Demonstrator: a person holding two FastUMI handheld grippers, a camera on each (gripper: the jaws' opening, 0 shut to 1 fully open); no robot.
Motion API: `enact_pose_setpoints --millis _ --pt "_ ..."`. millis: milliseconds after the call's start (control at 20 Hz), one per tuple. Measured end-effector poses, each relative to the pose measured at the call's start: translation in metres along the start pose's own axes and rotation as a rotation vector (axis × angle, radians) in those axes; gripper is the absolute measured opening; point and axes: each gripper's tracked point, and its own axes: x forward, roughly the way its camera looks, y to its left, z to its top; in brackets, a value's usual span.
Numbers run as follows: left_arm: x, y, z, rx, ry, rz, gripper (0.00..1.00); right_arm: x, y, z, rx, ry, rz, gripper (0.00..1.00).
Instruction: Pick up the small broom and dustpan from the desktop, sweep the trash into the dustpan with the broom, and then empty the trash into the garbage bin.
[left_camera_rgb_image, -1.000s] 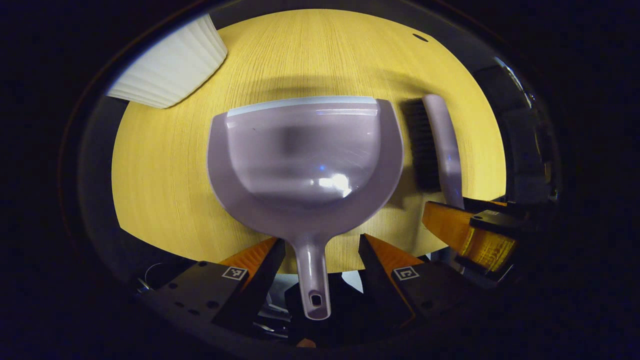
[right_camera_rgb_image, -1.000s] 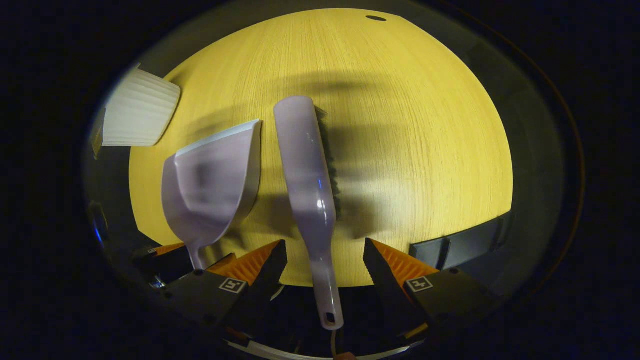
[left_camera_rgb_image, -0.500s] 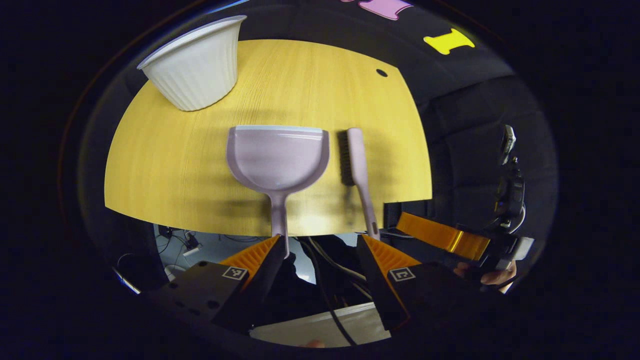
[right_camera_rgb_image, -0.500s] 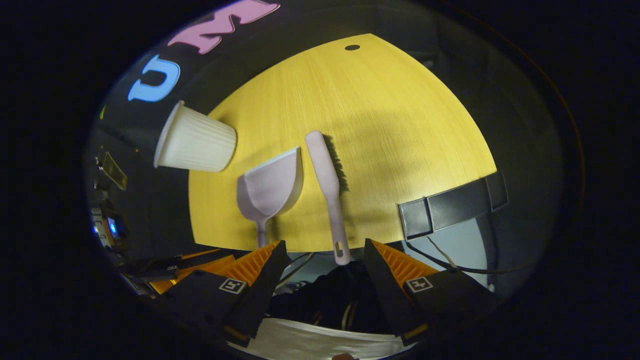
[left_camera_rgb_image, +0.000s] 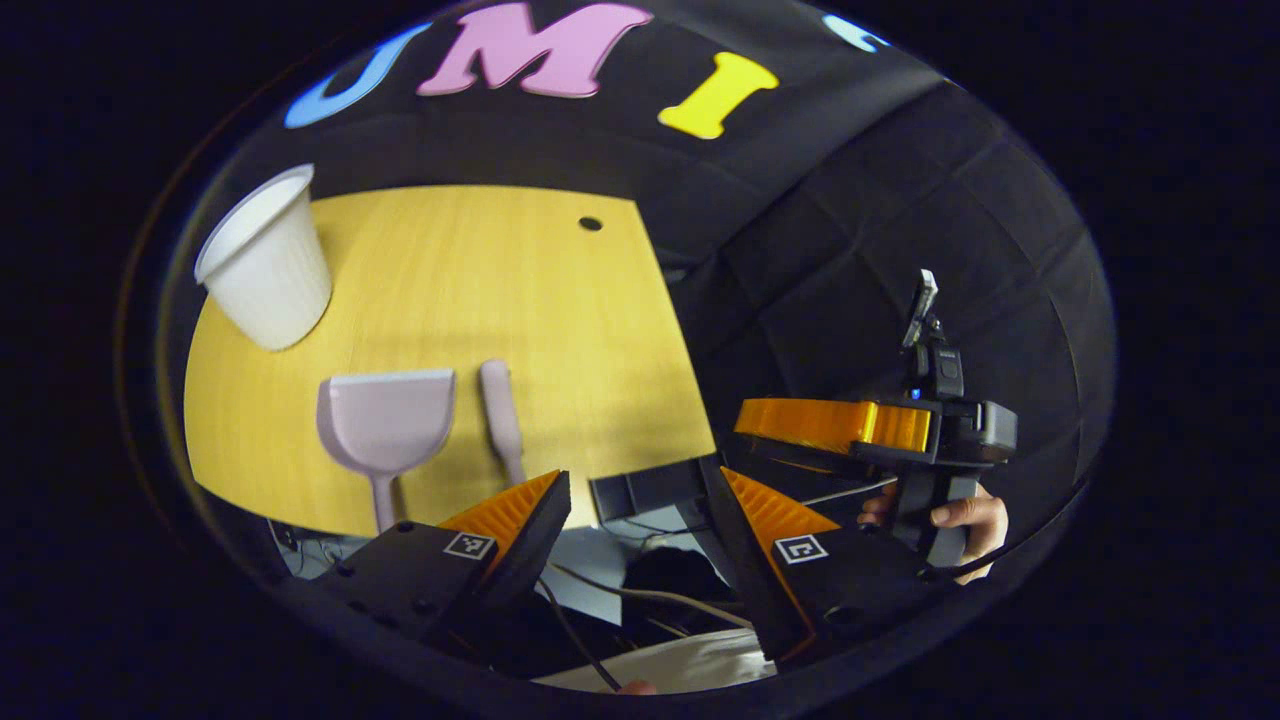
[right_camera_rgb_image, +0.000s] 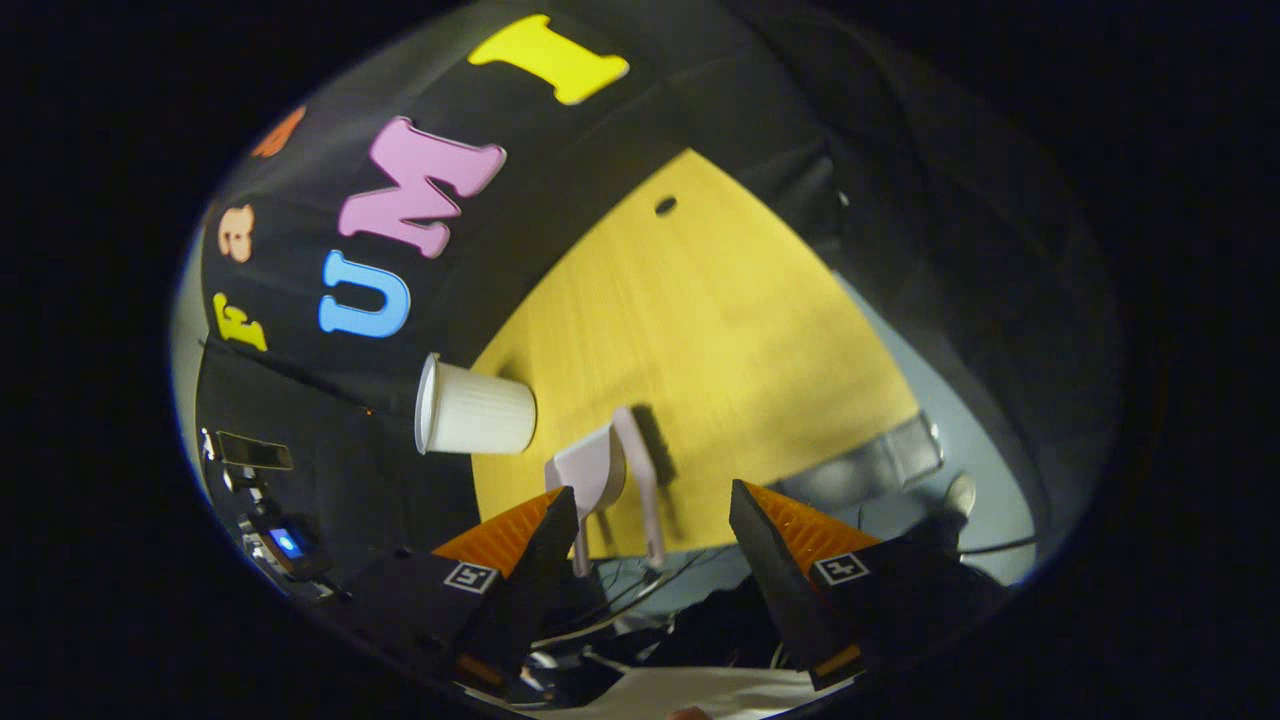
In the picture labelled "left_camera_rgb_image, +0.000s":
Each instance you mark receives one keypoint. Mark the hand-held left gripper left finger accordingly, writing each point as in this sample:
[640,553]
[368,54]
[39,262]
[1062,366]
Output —
[535,545]

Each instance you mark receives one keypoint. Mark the wooden desktop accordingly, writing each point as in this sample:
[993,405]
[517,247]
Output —
[450,290]

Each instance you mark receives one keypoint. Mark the white ribbed garbage bin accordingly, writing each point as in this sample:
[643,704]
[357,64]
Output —
[270,270]

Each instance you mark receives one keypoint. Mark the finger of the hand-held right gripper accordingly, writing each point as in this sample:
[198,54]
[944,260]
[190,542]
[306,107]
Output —
[820,425]

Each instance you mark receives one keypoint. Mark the pale purple dustpan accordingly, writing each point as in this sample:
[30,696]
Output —
[385,420]

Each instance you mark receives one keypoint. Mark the black backdrop cloth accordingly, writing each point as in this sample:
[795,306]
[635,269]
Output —
[850,200]

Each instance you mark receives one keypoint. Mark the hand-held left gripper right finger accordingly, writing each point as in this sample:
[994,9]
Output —
[755,570]

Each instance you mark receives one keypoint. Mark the grey desk frame bracket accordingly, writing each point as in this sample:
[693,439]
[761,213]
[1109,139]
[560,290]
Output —
[650,490]

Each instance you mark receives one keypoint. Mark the small pale purple broom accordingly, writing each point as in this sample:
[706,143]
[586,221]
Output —
[497,400]

